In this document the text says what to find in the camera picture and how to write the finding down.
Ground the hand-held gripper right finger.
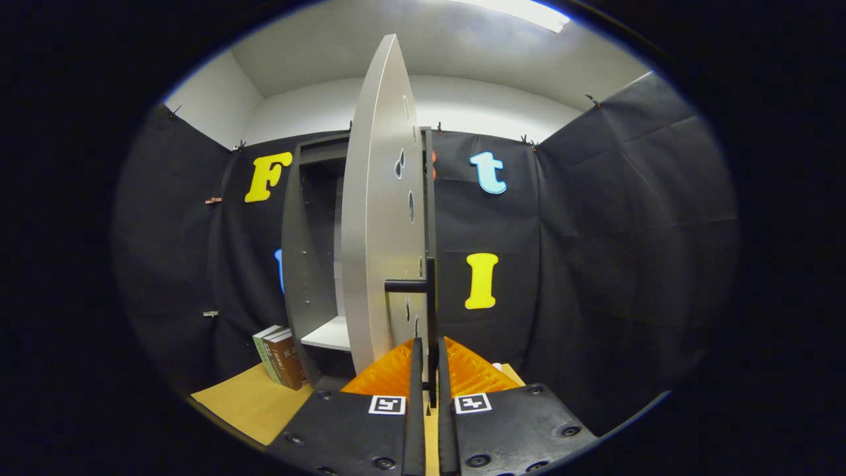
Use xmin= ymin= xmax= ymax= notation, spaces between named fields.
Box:
xmin=436 ymin=336 xmax=599 ymax=476

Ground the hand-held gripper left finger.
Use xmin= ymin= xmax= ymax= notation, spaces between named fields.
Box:
xmin=266 ymin=337 xmax=427 ymax=476

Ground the black door handle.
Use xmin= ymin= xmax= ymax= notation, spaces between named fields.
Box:
xmin=385 ymin=257 xmax=440 ymax=407

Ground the brown book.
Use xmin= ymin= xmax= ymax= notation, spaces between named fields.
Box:
xmin=268 ymin=331 xmax=308 ymax=391
xmin=262 ymin=329 xmax=295 ymax=387

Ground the dark grey cabinet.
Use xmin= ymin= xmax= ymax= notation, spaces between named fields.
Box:
xmin=282 ymin=127 xmax=437 ymax=387

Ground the black backdrop cloth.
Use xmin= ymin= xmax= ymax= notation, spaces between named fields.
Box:
xmin=112 ymin=71 xmax=740 ymax=437

